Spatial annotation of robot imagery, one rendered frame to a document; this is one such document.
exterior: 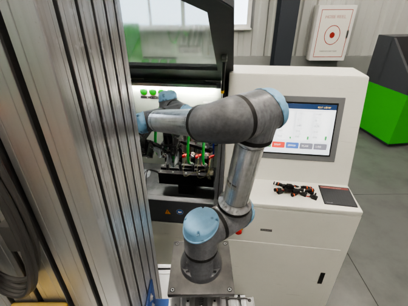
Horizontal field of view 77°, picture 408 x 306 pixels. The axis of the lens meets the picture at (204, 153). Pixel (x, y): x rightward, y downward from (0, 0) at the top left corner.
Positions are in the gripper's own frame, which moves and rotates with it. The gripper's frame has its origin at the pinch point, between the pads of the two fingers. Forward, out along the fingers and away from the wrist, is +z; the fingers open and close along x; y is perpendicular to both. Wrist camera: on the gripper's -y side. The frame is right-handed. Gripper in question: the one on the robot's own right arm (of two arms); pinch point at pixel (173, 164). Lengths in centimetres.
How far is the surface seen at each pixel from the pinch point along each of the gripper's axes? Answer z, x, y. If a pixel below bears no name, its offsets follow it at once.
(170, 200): 25.8, -4.3, -3.2
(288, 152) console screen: 6, 58, -29
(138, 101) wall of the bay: -10, -36, -57
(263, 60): 29, 77, -432
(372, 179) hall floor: 121, 200, -180
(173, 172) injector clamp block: 22.8, -7.5, -25.1
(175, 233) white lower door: 50, -3, -3
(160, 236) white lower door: 54, -12, -3
